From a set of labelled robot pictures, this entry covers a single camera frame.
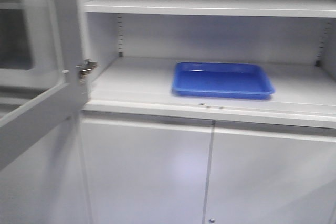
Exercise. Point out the lower left cabinet door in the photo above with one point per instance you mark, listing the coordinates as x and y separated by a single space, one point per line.
140 172

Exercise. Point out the lower right cabinet door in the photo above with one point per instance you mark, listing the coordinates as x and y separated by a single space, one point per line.
264 173

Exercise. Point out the grey cabinet glass door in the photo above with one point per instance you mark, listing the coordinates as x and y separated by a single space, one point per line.
41 57

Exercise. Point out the upper grey cabinet shelf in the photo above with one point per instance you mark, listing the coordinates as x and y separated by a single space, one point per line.
250 8

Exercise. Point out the blue plastic tray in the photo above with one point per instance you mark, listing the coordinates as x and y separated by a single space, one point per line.
222 80

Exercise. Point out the metal door hinge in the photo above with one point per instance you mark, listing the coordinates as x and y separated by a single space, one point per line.
85 69

